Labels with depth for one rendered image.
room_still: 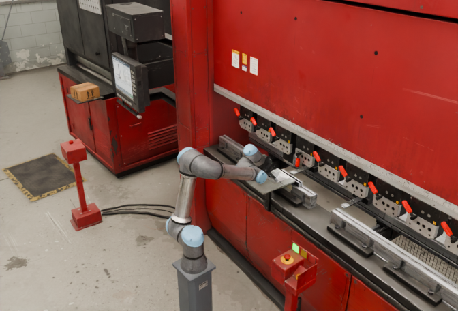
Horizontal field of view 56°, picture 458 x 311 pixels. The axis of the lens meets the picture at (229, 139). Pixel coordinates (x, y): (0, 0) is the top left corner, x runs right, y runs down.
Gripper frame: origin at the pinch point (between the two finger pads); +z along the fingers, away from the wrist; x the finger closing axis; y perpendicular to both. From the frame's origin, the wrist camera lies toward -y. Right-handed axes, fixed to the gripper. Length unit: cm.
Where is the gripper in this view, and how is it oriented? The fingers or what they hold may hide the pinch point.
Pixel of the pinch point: (272, 178)
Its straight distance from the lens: 283.5
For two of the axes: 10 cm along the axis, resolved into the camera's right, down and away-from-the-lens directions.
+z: 5.2, 5.2, 6.7
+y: 6.2, -7.7, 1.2
